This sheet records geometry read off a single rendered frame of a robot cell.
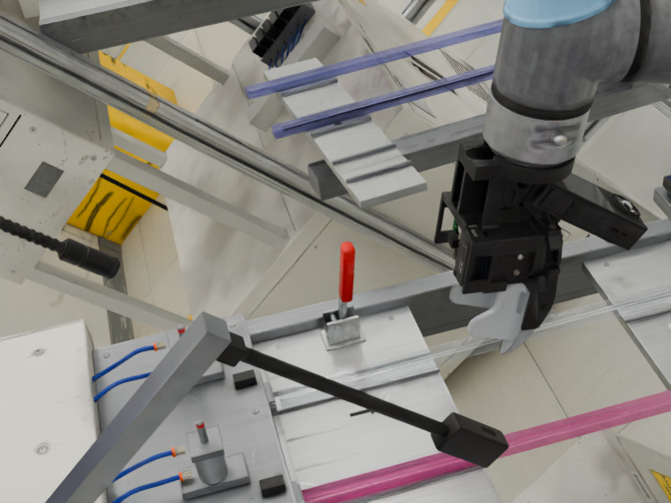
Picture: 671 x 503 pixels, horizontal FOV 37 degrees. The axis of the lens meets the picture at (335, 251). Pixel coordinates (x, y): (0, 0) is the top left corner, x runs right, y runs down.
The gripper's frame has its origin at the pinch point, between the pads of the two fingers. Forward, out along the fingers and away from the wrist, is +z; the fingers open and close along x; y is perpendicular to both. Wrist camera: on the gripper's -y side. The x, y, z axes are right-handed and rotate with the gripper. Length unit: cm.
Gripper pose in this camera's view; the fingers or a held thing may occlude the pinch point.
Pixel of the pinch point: (509, 333)
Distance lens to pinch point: 90.4
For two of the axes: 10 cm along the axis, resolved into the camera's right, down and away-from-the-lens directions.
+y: -9.6, 1.1, -2.4
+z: -0.7, 7.9, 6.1
